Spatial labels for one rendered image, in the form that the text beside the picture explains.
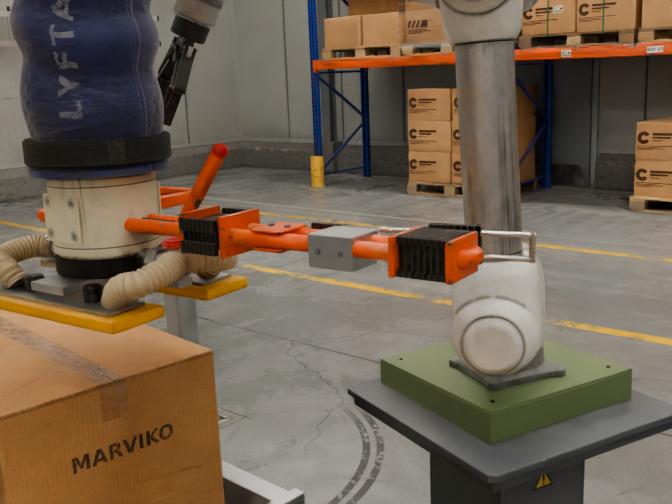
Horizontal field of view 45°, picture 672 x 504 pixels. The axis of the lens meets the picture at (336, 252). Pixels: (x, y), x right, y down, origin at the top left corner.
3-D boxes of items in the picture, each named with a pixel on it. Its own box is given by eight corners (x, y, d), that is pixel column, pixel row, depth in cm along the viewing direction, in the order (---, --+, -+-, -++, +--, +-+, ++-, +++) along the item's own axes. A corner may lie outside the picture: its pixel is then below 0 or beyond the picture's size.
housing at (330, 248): (306, 267, 104) (305, 233, 103) (336, 257, 110) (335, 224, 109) (351, 273, 100) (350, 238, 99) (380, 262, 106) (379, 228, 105)
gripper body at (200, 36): (214, 29, 165) (198, 72, 167) (205, 24, 172) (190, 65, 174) (180, 15, 162) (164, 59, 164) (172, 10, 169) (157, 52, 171)
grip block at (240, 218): (176, 254, 116) (173, 214, 114) (223, 241, 123) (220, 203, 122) (220, 260, 111) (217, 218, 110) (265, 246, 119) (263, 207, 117)
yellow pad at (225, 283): (71, 278, 146) (68, 251, 145) (114, 266, 154) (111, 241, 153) (207, 302, 127) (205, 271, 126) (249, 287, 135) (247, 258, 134)
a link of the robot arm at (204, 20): (218, 0, 172) (208, 27, 173) (178, -17, 167) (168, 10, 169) (228, 5, 164) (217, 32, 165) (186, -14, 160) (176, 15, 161)
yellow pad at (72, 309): (-26, 304, 131) (-30, 275, 130) (27, 290, 139) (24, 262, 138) (113, 336, 112) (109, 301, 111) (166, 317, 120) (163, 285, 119)
